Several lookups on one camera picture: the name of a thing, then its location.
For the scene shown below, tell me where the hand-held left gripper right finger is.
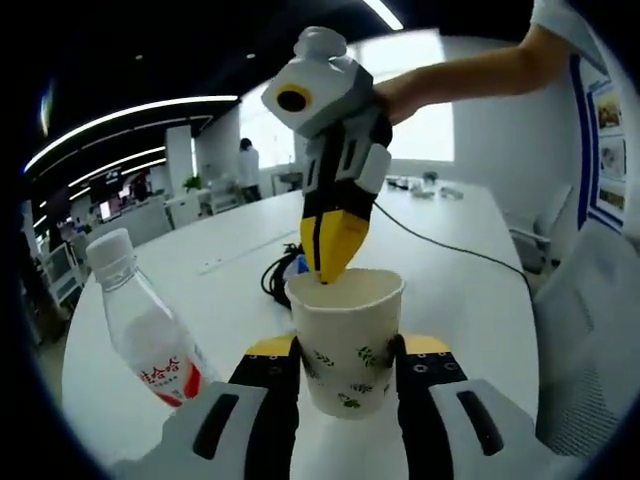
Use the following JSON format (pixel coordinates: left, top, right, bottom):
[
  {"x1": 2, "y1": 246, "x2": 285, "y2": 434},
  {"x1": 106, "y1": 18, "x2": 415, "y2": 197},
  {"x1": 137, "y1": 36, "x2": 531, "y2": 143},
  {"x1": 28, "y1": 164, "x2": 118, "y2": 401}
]
[{"x1": 388, "y1": 333, "x2": 544, "y2": 480}]

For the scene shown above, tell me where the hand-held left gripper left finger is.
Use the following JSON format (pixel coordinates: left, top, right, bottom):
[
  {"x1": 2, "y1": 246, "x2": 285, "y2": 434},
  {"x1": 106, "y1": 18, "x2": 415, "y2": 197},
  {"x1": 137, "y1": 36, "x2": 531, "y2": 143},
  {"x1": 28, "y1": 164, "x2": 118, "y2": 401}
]
[{"x1": 162, "y1": 335, "x2": 302, "y2": 480}]

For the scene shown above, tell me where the black cable item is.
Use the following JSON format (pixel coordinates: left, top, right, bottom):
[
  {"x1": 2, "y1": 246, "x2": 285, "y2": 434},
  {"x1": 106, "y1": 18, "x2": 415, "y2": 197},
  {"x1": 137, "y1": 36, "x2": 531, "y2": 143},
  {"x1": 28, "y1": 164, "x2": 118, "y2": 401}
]
[{"x1": 261, "y1": 242, "x2": 307, "y2": 307}]

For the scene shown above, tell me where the white paper cup item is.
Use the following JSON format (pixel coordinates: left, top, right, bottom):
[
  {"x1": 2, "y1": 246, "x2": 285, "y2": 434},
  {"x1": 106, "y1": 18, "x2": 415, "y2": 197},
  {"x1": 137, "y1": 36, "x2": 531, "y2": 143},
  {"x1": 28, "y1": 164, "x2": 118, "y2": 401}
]
[{"x1": 284, "y1": 267, "x2": 405, "y2": 419}]

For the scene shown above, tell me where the clear plastic bottle item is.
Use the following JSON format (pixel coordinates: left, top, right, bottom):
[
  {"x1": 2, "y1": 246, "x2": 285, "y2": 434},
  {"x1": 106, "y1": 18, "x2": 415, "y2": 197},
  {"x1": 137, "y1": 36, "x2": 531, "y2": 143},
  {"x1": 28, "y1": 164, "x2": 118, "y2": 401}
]
[{"x1": 84, "y1": 227, "x2": 222, "y2": 409}]

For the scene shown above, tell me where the long ceiling light strip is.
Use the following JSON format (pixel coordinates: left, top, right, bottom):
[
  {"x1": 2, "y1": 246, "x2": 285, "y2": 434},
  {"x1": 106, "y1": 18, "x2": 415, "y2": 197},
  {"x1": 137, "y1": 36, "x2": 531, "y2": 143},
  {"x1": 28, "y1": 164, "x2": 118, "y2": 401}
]
[
  {"x1": 22, "y1": 94, "x2": 239, "y2": 174},
  {"x1": 362, "y1": 0, "x2": 404, "y2": 31}
]

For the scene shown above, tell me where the large window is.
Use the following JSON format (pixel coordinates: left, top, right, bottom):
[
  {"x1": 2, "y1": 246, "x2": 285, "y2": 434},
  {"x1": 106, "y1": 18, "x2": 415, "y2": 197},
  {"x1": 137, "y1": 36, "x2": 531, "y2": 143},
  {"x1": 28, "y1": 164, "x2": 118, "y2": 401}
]
[{"x1": 369, "y1": 30, "x2": 456, "y2": 164}]

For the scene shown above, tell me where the white table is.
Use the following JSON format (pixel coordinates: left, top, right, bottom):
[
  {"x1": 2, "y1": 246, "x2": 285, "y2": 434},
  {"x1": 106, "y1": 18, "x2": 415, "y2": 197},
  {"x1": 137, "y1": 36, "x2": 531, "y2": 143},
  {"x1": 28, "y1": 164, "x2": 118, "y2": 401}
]
[{"x1": 62, "y1": 182, "x2": 537, "y2": 480}]

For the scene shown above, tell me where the grey office chair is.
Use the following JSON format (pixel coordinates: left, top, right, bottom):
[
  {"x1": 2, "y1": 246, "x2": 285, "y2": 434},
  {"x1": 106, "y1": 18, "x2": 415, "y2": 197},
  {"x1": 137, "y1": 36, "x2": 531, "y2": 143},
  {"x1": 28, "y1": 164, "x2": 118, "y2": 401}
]
[{"x1": 508, "y1": 183, "x2": 574, "y2": 276}]

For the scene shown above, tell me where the person's white shirt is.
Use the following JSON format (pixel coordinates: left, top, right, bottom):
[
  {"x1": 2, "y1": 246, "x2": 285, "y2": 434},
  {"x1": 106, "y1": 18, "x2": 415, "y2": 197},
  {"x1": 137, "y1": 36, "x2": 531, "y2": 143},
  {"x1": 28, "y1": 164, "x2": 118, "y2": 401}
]
[{"x1": 528, "y1": 0, "x2": 615, "y2": 77}]

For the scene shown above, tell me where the white office chair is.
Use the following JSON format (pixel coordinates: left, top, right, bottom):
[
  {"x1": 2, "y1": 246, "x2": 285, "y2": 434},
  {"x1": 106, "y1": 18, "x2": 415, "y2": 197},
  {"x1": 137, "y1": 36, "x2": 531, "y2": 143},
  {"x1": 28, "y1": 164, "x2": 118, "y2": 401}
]
[{"x1": 42, "y1": 242, "x2": 85, "y2": 309}]

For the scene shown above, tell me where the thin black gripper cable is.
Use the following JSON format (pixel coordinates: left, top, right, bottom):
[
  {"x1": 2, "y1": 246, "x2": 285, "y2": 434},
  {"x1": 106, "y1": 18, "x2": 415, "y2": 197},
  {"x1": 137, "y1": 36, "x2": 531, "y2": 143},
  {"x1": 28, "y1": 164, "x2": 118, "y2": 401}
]
[{"x1": 373, "y1": 202, "x2": 532, "y2": 294}]

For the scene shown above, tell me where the wall poster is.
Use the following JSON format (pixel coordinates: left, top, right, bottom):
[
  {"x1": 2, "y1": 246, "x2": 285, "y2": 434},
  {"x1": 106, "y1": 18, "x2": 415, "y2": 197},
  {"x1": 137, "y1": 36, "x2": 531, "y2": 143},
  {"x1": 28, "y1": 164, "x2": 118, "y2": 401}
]
[{"x1": 569, "y1": 52, "x2": 630, "y2": 234}]

